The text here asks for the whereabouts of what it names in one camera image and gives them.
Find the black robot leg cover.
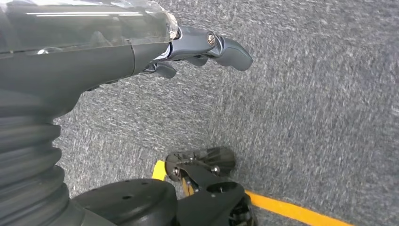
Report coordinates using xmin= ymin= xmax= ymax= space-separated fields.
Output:
xmin=73 ymin=178 xmax=179 ymax=226

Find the black robot foot mechanism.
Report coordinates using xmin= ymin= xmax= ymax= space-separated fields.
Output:
xmin=164 ymin=146 xmax=258 ymax=226

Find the yellow floor tape rectangle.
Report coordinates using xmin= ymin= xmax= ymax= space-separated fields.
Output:
xmin=152 ymin=160 xmax=354 ymax=226

